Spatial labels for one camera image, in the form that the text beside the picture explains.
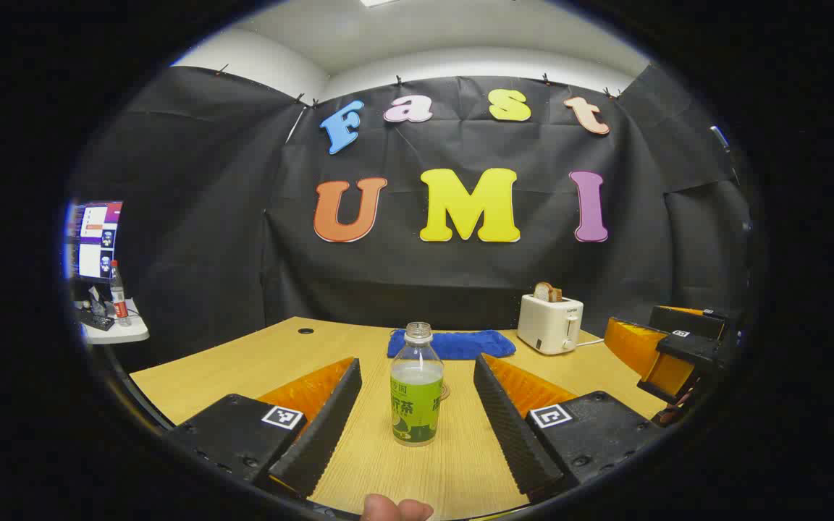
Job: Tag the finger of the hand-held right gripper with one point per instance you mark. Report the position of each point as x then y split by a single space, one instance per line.
692 351
634 346

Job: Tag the blue towel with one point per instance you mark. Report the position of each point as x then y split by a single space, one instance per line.
453 345

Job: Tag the white side table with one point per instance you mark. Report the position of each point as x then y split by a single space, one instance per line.
131 333

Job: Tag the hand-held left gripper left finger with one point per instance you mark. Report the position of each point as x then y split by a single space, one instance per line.
323 427

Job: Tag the red label plastic bottle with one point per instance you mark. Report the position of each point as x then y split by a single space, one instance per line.
120 304

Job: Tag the computer monitor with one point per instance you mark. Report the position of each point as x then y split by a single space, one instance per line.
95 242

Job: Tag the white toaster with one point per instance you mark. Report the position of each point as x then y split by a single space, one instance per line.
544 325

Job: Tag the ceiling light panel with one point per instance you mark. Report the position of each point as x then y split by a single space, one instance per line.
377 3

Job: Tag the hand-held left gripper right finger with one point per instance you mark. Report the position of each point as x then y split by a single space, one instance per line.
511 427

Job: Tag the black desktop device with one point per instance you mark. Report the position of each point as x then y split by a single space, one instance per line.
96 320

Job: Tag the green label water bottle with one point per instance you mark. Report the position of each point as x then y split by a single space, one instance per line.
417 405

